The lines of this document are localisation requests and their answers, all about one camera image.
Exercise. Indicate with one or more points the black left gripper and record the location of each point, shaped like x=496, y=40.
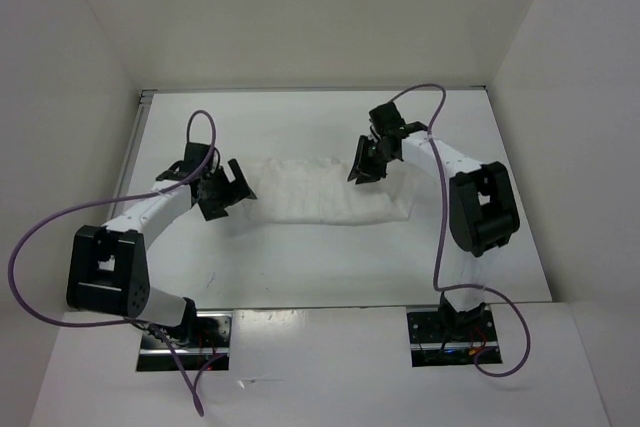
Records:
x=234, y=191

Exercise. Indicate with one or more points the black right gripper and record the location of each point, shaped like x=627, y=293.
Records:
x=355, y=172

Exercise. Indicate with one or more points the white skirt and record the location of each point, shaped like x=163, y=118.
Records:
x=316, y=191

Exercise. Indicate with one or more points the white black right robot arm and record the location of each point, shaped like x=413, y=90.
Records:
x=478, y=215

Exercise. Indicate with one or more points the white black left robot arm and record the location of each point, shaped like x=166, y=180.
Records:
x=109, y=270

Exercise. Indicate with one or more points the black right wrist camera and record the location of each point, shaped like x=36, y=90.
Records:
x=386, y=121

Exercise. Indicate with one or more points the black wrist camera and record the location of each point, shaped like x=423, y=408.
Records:
x=196, y=164
x=386, y=121

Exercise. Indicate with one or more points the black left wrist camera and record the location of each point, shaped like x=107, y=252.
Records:
x=196, y=164

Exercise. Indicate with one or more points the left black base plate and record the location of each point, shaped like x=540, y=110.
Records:
x=208, y=350

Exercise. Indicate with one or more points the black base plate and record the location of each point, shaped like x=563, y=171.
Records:
x=432, y=345
x=208, y=350

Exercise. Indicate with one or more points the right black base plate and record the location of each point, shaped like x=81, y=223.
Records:
x=432, y=345

